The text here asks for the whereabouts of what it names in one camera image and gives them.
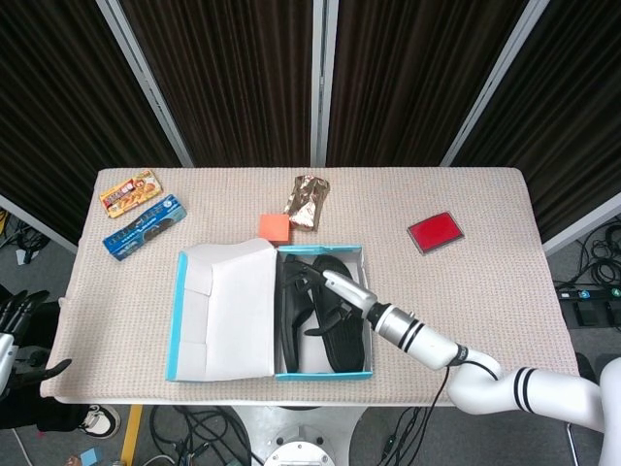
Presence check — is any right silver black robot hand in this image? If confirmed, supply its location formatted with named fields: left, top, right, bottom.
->
left=290, top=264, right=384, bottom=339

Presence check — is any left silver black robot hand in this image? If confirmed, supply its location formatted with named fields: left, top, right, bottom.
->
left=0, top=289, right=73, bottom=387

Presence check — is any black slipper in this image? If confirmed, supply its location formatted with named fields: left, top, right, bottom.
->
left=278, top=252, right=321, bottom=373
left=305, top=254, right=366, bottom=373

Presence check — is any white silver robot base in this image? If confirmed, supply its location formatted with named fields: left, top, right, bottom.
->
left=227, top=405, right=373, bottom=466

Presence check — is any white blue shoebox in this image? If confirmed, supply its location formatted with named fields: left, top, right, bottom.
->
left=164, top=237, right=376, bottom=383

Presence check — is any blue cookie package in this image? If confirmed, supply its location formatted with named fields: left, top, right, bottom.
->
left=102, top=193, right=189, bottom=262

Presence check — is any yellow orange snack packet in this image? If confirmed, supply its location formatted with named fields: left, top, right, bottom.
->
left=98, top=168, right=165, bottom=218

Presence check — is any crumpled foil snack wrapper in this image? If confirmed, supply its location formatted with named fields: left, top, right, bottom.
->
left=283, top=174, right=331, bottom=232

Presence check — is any orange sticky note block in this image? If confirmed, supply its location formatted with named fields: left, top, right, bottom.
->
left=258, top=213, right=291, bottom=244

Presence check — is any red flat stamp pad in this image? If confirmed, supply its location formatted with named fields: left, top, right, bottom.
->
left=406, top=211, right=466, bottom=254

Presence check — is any beige woven table cloth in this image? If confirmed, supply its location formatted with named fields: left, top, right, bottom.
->
left=39, top=167, right=582, bottom=405

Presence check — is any white black sneaker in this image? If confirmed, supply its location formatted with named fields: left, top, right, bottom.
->
left=77, top=403, right=121, bottom=439

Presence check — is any dark ribbed partition panel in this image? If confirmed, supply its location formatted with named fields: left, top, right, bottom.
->
left=0, top=0, right=183, bottom=244
left=327, top=0, right=530, bottom=169
left=120, top=0, right=321, bottom=169
left=450, top=0, right=621, bottom=244

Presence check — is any black power strip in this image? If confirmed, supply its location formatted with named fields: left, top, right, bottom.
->
left=555, top=285, right=621, bottom=302

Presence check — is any black power adapter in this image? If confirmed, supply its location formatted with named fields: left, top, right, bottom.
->
left=574, top=300, right=603, bottom=327

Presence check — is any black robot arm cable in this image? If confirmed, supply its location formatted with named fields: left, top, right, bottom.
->
left=426, top=347, right=502, bottom=423

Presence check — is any grey metal partition post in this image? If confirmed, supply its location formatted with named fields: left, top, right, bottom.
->
left=0, top=192, right=79, bottom=254
left=95, top=0, right=195, bottom=169
left=310, top=0, right=339, bottom=169
left=440, top=0, right=552, bottom=169
left=542, top=192, right=621, bottom=256

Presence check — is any black cable with inline plug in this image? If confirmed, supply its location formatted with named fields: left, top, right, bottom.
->
left=380, top=406, right=426, bottom=466

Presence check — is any black floor cable tangle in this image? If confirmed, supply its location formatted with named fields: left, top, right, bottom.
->
left=576, top=227, right=621, bottom=287
left=147, top=405, right=256, bottom=466

